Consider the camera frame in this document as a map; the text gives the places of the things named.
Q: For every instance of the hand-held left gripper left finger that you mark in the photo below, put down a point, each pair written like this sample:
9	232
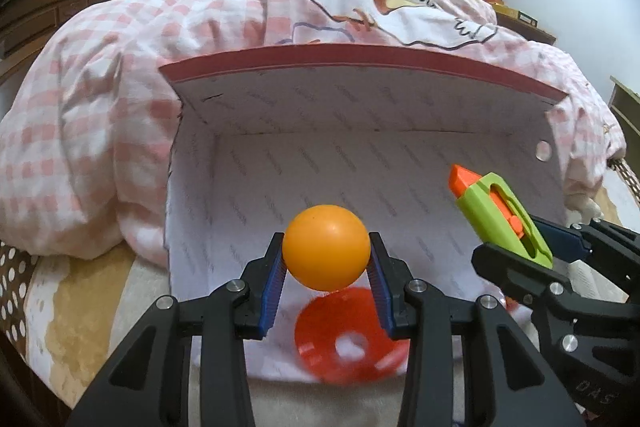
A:
272	282

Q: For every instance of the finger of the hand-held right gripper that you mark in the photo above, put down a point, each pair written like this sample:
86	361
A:
557	237
505	269

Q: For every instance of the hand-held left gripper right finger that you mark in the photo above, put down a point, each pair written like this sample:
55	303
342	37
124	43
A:
381	292

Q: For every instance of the orange ball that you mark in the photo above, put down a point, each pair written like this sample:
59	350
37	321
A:
326	248

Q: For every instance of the green orange toy knife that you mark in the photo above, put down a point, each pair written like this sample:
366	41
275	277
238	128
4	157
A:
487	202

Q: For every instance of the red cardboard box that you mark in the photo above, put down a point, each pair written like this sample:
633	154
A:
350	117

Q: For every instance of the orange plastic disc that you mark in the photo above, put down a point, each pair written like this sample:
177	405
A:
320	332

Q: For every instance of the wooden furniture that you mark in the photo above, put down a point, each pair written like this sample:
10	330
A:
625	107

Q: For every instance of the brown polka dot bed sheet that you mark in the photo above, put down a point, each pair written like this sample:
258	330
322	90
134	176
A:
75	317

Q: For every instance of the wooden cabinet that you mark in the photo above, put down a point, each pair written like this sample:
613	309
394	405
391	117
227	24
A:
535	34

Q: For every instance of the yellow box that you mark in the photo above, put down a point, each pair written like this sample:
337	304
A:
510	12

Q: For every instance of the pink checked quilt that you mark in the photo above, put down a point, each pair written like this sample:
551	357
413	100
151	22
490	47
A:
100	107

